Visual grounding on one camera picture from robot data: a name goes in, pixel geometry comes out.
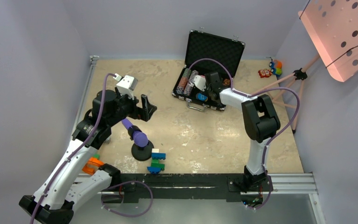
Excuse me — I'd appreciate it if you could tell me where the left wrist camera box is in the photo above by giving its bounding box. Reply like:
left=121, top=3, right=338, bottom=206
left=114, top=73, right=138, bottom=99

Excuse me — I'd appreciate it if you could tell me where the orange and black chip row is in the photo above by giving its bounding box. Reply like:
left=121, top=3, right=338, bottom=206
left=222, top=79, right=231, bottom=87

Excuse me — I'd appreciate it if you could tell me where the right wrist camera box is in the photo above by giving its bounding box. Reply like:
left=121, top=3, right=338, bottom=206
left=193, top=75, right=207, bottom=91

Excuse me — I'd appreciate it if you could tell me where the black base bar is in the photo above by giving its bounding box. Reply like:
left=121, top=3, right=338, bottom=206
left=108, top=173, right=273, bottom=205

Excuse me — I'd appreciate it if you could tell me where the pink music stand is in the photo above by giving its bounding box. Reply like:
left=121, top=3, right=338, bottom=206
left=253, top=0, right=358, bottom=134

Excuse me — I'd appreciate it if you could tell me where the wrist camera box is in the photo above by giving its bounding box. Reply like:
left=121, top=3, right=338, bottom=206
left=114, top=73, right=138, bottom=99
left=193, top=75, right=207, bottom=91

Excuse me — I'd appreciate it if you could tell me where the orange toy piece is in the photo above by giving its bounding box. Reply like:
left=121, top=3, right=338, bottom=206
left=82, top=154, right=104, bottom=175

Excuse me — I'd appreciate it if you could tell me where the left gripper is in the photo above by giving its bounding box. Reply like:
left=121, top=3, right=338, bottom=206
left=106, top=87, right=156, bottom=126

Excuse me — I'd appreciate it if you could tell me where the blue dealer button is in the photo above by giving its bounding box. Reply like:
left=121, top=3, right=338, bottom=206
left=196, top=93, right=208, bottom=102

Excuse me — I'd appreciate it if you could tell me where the purple handheld massager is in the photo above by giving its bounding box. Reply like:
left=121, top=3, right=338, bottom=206
left=121, top=119, right=149, bottom=147

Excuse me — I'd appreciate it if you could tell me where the red toy card pack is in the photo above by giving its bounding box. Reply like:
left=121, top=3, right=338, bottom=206
left=258, top=69, right=273, bottom=78

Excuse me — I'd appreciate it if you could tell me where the colourful toy car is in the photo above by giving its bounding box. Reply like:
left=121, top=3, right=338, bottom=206
left=269, top=59, right=282, bottom=77

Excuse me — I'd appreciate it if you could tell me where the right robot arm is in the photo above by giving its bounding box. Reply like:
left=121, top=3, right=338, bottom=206
left=204, top=72, right=281, bottom=192

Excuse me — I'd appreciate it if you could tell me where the green and red chip row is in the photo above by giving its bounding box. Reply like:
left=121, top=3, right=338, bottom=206
left=175, top=68, right=192, bottom=94

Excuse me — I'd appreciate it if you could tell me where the blue green toy brick stack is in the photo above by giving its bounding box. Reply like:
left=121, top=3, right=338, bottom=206
left=147, top=148, right=166, bottom=174

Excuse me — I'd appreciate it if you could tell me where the aluminium table frame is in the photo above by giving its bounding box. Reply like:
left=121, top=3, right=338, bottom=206
left=37, top=55, right=326, bottom=224

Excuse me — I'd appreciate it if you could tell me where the black aluminium poker case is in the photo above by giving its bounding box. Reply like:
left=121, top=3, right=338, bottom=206
left=172, top=30, right=246, bottom=112

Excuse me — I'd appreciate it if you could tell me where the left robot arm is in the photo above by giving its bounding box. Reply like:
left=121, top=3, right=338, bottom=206
left=19, top=90, right=157, bottom=224

